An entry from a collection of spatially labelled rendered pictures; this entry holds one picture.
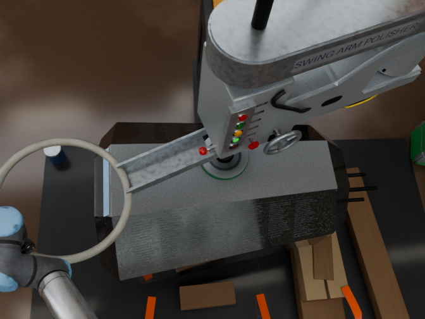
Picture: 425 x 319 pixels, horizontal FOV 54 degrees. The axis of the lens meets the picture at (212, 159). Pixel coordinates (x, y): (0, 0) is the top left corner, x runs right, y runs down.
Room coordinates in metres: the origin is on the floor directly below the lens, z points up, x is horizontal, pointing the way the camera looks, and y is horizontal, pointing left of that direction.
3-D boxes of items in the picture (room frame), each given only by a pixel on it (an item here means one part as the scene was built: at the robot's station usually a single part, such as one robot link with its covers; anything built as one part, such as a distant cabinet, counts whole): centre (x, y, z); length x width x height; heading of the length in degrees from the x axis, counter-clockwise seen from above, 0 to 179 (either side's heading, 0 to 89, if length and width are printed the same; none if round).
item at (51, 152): (0.85, 0.96, 0.08); 0.10 x 0.10 x 0.13
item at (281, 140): (0.70, -0.21, 1.18); 0.15 x 0.10 x 0.15; 124
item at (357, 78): (0.94, -0.38, 1.28); 0.74 x 0.23 x 0.49; 124
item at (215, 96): (0.78, -0.11, 1.30); 0.36 x 0.22 x 0.45; 124
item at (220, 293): (0.21, -0.12, 0.07); 0.30 x 0.12 x 0.12; 107
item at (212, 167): (0.74, -0.05, 0.83); 0.21 x 0.21 x 0.01
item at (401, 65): (1.10, -0.59, 1.32); 0.19 x 0.19 x 0.20
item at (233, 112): (0.60, -0.05, 1.35); 0.08 x 0.03 x 0.28; 124
